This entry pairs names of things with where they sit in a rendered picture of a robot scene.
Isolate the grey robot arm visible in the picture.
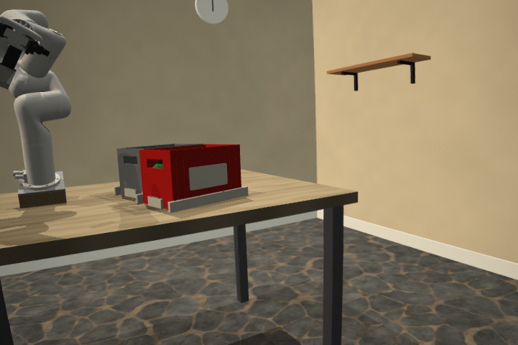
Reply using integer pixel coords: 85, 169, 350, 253
0, 9, 71, 190

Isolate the green bottle with dark red label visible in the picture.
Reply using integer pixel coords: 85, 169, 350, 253
153, 160, 163, 169

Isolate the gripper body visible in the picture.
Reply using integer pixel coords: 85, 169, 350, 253
0, 16, 42, 52

